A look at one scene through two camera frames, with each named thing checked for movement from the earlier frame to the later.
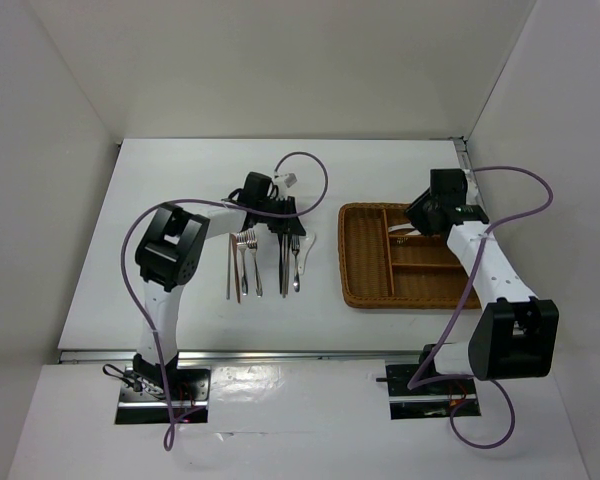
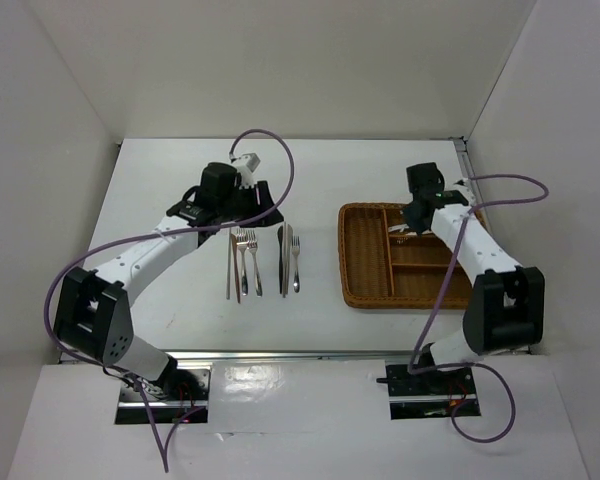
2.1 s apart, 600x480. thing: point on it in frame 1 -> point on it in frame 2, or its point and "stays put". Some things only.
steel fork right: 295,245 stays put
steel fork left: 242,242 stays put
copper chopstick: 236,265 stays put
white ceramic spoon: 305,244 -> 400,227
